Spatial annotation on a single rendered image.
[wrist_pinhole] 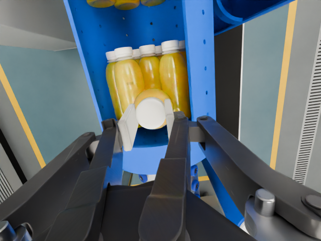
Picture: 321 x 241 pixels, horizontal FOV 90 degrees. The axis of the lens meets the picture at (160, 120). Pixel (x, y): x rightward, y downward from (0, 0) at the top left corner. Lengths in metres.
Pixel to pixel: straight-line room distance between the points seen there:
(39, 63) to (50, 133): 0.67
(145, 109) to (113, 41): 0.34
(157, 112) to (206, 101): 0.14
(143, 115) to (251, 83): 1.57
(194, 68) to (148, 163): 0.19
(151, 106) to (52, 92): 1.62
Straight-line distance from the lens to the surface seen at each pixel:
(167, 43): 0.38
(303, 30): 1.94
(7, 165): 2.21
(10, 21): 0.94
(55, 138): 1.96
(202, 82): 0.30
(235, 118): 1.58
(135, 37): 0.53
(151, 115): 0.20
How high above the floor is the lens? 1.49
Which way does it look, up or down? 70 degrees down
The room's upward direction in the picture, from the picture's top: 177 degrees clockwise
